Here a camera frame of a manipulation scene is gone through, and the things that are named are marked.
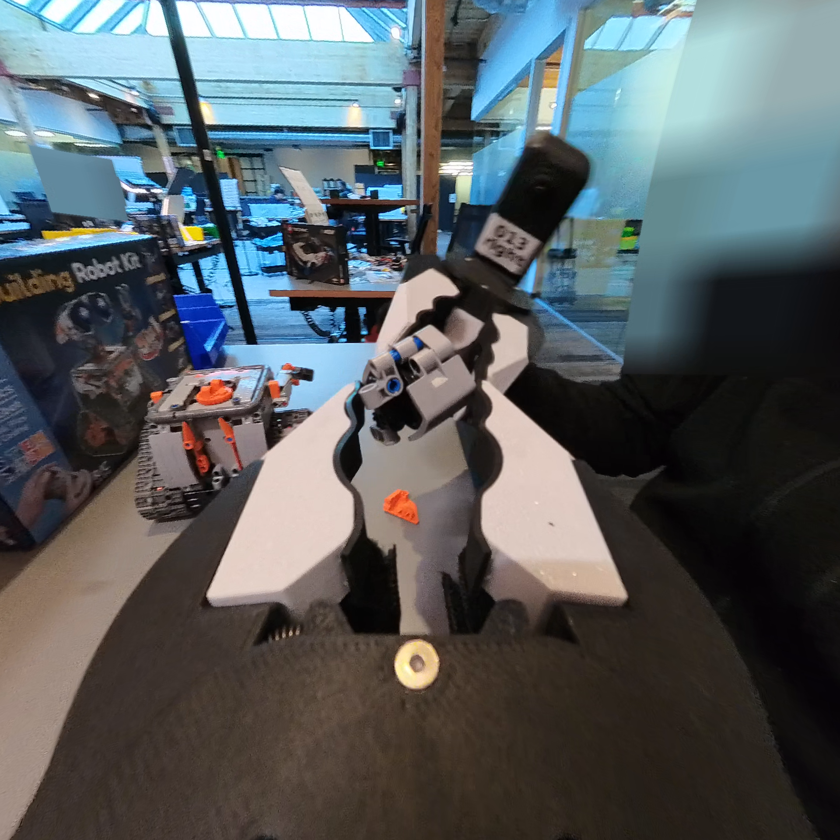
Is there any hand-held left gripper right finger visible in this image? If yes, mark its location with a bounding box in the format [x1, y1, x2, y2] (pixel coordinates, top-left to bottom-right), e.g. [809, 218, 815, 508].
[441, 382, 630, 636]

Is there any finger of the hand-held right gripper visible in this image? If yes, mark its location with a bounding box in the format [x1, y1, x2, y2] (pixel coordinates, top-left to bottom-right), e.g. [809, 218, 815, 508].
[375, 264, 463, 362]
[469, 311, 531, 396]

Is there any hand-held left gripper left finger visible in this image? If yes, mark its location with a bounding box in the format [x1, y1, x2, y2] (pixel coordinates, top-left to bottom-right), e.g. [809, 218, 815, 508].
[205, 382, 400, 636]

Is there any small grey brick hinge assembly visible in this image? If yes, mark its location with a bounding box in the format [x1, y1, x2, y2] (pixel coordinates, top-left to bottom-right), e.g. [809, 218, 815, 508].
[357, 325, 473, 447]

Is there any person's right forearm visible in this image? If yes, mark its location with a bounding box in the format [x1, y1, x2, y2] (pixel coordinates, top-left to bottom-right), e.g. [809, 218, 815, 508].
[508, 364, 697, 480]

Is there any black product box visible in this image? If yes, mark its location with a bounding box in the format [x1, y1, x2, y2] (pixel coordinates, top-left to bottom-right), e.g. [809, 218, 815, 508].
[281, 220, 352, 286]

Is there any orange curved brick piece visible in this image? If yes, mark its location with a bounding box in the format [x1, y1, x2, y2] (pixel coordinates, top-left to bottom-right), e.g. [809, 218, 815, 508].
[382, 489, 421, 526]

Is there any grey orange tracked brick robot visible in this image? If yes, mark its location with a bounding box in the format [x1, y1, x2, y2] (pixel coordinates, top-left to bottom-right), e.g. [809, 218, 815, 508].
[134, 363, 316, 524]

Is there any white sign board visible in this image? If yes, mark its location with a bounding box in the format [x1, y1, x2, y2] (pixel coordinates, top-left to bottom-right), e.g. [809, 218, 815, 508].
[279, 166, 329, 227]

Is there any dark blue toy box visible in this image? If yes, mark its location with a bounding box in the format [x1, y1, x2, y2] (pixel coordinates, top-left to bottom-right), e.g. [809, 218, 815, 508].
[0, 235, 193, 549]

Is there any black metal pole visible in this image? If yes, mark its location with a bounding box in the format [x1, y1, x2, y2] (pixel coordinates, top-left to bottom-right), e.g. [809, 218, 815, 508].
[159, 0, 258, 347]

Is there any wooden post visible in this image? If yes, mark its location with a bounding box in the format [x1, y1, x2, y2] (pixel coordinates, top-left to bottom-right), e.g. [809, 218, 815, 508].
[420, 0, 448, 253]

